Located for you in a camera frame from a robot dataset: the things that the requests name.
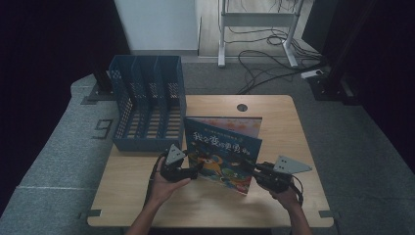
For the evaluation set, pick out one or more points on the person's left hand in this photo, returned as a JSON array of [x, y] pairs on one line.
[[166, 191]]

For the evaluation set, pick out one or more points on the white power strip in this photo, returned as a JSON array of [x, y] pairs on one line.
[[311, 74]]

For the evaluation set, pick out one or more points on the blue perforated file rack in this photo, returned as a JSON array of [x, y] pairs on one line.
[[147, 104]]

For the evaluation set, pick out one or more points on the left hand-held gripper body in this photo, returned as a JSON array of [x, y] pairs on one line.
[[174, 171]]

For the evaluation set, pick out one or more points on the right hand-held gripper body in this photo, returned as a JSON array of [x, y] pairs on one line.
[[277, 176]]

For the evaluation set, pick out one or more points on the person's right hand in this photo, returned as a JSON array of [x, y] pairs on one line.
[[287, 197]]

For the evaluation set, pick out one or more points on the white metal desk frame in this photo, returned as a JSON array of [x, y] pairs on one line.
[[261, 19]]

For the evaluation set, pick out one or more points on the blue picture book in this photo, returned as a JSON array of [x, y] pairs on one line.
[[225, 153]]

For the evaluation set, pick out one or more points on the black metal stand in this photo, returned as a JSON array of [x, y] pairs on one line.
[[102, 81], [332, 75]]

